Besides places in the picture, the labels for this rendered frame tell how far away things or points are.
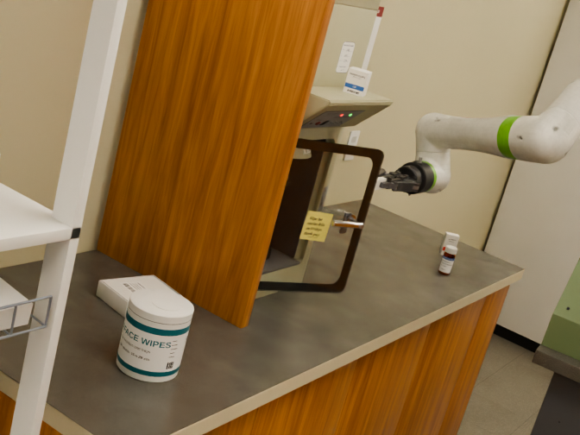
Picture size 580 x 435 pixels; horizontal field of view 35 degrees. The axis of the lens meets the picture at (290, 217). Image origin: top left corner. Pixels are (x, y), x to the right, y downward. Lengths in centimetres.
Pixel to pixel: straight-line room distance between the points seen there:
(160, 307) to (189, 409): 21
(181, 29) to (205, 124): 23
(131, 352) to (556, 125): 120
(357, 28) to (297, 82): 35
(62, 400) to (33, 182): 67
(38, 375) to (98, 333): 56
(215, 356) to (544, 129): 100
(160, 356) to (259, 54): 71
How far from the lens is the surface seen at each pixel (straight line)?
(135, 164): 234
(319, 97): 210
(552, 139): 239
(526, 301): 529
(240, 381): 196
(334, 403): 240
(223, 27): 215
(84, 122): 134
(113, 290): 214
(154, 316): 181
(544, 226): 519
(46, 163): 227
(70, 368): 187
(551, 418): 278
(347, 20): 228
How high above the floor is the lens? 184
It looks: 17 degrees down
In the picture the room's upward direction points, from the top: 15 degrees clockwise
